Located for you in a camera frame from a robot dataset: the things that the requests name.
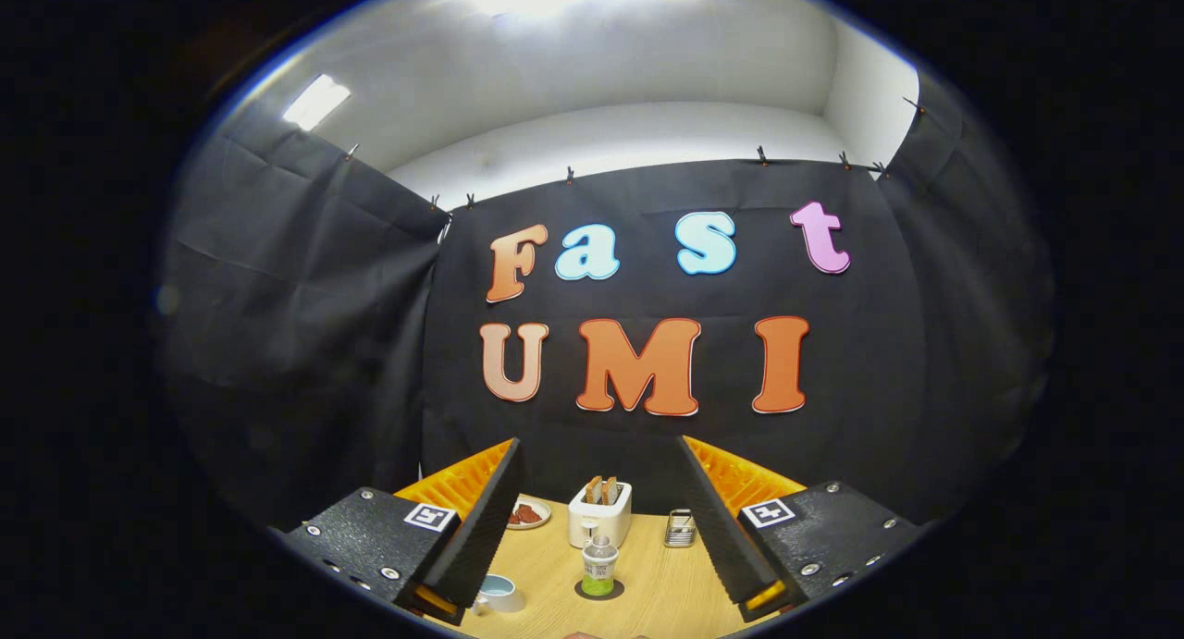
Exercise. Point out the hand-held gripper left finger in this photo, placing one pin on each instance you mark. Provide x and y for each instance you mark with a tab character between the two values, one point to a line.
481	528

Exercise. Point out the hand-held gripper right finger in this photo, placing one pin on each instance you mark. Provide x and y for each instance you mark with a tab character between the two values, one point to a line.
717	528

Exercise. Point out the white cup blue inside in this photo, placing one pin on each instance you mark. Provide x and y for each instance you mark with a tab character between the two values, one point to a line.
499	596

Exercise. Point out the dark round coaster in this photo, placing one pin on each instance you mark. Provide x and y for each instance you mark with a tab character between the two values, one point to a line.
618	591

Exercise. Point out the clear juice bottle white label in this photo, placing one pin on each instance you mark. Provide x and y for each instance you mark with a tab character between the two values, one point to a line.
599	565

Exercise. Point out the metal mesh holder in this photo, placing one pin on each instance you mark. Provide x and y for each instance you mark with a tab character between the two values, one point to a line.
681	530

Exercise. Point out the white dish with red snacks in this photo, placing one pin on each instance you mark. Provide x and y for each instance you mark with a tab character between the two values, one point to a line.
529	514

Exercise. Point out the wooden table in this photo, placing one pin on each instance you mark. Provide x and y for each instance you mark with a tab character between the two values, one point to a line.
657	570

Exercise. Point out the toast slice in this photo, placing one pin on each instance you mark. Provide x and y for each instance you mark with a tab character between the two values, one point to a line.
593	491
611	491

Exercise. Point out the white toaster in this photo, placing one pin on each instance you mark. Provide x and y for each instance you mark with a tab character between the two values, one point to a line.
601	521

